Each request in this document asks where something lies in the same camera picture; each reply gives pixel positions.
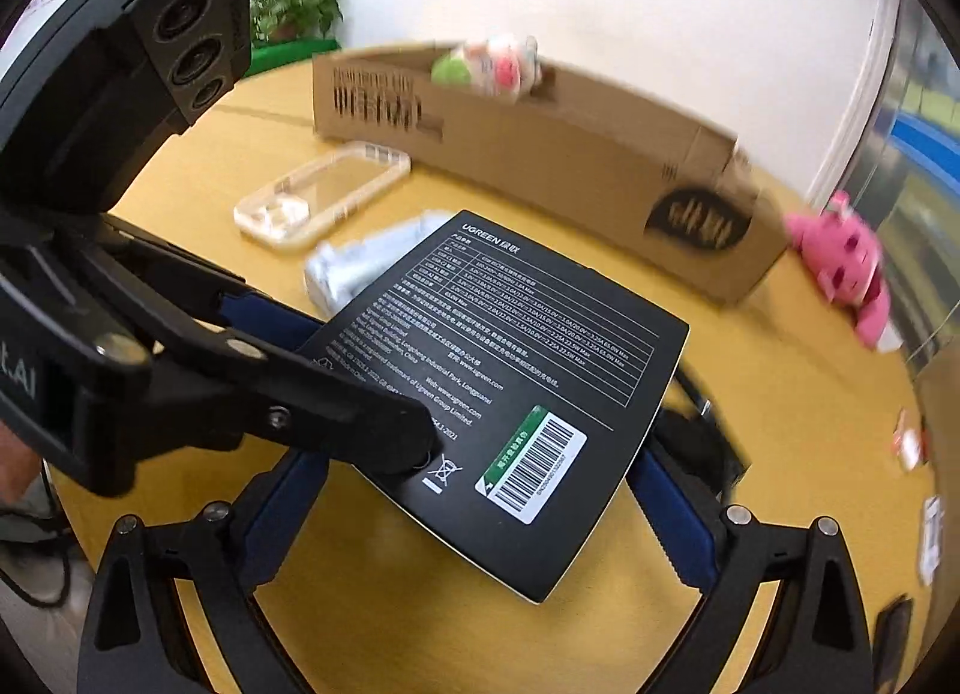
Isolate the small orange white packet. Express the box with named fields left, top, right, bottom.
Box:
left=892, top=409, right=931, bottom=471

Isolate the pig plush toy green hair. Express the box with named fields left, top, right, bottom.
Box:
left=431, top=35, right=545, bottom=102

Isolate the flat black object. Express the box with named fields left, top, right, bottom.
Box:
left=874, top=596, right=914, bottom=694

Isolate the pink plush toy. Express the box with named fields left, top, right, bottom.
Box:
left=784, top=191, right=905, bottom=354

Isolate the white paper packet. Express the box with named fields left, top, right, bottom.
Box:
left=919, top=495, right=944, bottom=586

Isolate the black product box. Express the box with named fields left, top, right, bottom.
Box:
left=291, top=210, right=691, bottom=605

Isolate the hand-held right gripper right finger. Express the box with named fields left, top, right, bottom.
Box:
left=626, top=431, right=878, bottom=694

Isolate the blue window banner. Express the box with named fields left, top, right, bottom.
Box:
left=892, top=110, right=960, bottom=164

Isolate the wooden desktop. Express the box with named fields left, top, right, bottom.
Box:
left=45, top=52, right=953, bottom=694

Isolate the person's left forearm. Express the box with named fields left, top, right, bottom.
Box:
left=0, top=424, right=46, bottom=507

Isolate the clear white phone case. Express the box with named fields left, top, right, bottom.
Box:
left=234, top=140, right=412, bottom=252

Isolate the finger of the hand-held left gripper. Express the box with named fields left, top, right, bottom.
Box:
left=82, top=322, right=451, bottom=479
left=105, top=214, right=332, bottom=348

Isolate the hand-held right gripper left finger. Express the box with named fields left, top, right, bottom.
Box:
left=75, top=450, right=331, bottom=694

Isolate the white folding phone stand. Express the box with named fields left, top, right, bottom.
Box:
left=304, top=210, right=458, bottom=320

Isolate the brown cardboard box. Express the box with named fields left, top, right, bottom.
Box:
left=311, top=41, right=788, bottom=305

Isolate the green table cloth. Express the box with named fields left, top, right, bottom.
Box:
left=247, top=37, right=338, bottom=76

